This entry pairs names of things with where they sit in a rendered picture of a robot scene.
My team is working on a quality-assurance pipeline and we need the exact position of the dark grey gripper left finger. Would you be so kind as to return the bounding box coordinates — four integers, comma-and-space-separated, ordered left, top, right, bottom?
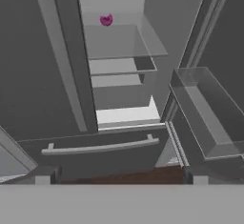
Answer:
9, 165, 62, 185

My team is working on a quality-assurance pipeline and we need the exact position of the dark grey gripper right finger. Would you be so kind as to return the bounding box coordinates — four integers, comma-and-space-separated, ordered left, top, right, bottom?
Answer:
182, 165, 236, 185

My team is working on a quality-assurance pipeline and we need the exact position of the clear fridge door bin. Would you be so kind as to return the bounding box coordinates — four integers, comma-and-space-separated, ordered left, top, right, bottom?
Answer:
169, 66, 244, 163

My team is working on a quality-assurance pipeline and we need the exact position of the grey fridge crisper drawer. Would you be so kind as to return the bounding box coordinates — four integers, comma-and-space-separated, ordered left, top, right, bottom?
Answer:
91, 72, 153, 112

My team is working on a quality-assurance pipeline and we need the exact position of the dark grey fridge door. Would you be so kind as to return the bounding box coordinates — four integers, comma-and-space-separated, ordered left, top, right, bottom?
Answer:
154, 0, 244, 184
0, 0, 99, 142

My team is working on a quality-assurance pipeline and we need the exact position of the small glass fridge shelf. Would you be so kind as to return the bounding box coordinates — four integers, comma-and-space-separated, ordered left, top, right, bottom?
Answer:
88, 55, 158, 77

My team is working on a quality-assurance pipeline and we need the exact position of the large glass fridge shelf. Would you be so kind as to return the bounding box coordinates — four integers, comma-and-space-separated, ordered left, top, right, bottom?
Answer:
83, 13, 170, 61

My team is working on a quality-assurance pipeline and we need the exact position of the grey fridge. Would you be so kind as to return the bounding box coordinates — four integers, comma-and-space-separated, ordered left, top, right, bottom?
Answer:
74, 0, 212, 132

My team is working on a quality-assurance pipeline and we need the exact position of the dark grey freezer drawer front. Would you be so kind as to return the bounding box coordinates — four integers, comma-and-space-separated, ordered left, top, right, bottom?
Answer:
15, 126, 170, 180

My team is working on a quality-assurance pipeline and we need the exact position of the purple round food item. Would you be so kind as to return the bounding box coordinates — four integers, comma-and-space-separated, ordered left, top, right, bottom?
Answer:
99, 12, 114, 28

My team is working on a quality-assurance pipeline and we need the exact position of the grey freezer drawer handle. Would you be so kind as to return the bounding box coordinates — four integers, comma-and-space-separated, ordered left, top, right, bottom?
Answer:
40, 133, 160, 156

